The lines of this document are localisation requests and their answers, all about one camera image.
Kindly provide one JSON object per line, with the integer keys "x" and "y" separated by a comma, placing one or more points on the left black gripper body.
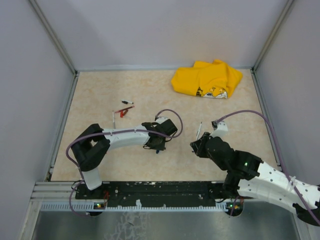
{"x": 159, "y": 146}

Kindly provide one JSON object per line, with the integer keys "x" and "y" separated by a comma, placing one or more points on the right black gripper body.
{"x": 202, "y": 151}

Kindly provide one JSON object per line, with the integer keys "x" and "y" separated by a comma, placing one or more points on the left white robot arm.
{"x": 91, "y": 146}

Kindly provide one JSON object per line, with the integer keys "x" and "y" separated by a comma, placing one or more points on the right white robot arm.
{"x": 251, "y": 177}

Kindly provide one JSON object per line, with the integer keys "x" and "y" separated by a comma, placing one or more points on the dark red pen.
{"x": 124, "y": 109}

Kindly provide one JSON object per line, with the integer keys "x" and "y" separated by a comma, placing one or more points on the black capped marker pen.
{"x": 127, "y": 102}

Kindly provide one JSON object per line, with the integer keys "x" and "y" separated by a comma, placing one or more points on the white pen red tip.
{"x": 113, "y": 120}

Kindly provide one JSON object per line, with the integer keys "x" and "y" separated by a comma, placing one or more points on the yellow folded t-shirt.
{"x": 216, "y": 80}

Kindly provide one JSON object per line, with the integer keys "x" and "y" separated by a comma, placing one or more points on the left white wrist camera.
{"x": 160, "y": 119}

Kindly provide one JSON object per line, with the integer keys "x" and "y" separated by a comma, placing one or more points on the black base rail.
{"x": 157, "y": 194}

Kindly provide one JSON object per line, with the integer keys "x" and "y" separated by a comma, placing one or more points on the white slotted cable duct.
{"x": 94, "y": 207}

